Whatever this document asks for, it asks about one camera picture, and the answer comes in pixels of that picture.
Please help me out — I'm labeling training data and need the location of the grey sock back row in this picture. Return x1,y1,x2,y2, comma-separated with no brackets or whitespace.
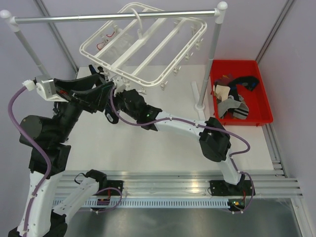
232,102,249,120

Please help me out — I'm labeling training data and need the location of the white slotted cable duct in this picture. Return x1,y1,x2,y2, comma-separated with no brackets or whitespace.
82,197,230,209

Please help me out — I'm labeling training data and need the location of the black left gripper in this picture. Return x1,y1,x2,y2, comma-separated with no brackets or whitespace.
54,73,115,141

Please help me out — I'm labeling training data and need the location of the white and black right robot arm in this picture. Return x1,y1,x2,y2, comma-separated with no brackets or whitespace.
110,89,255,196

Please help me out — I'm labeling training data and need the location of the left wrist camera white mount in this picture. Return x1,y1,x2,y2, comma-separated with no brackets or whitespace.
22,75,66,102

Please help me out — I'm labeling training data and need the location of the black and blue patterned sock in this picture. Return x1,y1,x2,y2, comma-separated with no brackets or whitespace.
88,64,119,124

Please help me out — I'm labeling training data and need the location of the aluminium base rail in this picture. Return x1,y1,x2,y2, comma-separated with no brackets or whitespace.
54,159,303,198

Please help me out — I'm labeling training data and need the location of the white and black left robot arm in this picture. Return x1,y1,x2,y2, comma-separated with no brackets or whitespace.
8,74,122,237

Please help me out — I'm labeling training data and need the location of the grey sock with black stripes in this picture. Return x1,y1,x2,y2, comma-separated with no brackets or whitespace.
217,98,242,118

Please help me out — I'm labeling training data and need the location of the brown and beige back sock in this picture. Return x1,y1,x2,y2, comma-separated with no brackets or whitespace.
213,84,231,101

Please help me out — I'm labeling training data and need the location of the red plastic bin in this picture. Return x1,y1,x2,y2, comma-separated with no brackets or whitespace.
210,60,273,126

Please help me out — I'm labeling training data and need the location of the purple striped sock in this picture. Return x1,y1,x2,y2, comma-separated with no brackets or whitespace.
215,74,234,86

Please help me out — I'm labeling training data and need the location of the white plastic clip hanger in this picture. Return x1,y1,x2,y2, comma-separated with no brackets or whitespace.
79,1,207,96

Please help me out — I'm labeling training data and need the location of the silver and white clothes rack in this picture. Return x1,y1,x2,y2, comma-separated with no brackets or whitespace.
0,1,228,111

